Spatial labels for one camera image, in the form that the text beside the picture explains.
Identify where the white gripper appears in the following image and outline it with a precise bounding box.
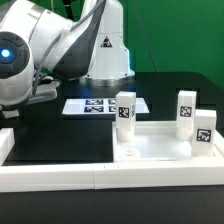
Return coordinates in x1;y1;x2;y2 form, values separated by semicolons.
0;85;58;112

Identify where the white square tabletop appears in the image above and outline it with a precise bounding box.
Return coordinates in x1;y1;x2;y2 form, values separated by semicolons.
112;121;224;162

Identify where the white front barrier wall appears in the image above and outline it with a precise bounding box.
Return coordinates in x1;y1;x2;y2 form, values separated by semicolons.
0;159;224;192

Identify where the white sheet with tags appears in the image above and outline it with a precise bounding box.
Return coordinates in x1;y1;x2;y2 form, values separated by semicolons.
61;97;150;116

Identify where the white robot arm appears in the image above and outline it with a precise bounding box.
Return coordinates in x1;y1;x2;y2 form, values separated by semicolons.
0;0;135;111

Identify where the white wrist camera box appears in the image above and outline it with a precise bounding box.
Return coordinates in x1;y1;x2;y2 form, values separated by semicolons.
38;76;61;87

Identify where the white barrier wall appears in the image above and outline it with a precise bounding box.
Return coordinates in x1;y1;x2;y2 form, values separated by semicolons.
0;159;224;192
0;128;15;166

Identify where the white left barrier wall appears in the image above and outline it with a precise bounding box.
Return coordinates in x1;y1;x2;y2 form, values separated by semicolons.
0;128;15;166

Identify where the black cable hose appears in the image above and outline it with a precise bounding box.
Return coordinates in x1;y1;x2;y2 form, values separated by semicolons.
63;0;78;21

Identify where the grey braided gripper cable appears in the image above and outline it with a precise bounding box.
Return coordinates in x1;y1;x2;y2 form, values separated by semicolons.
31;0;108;98

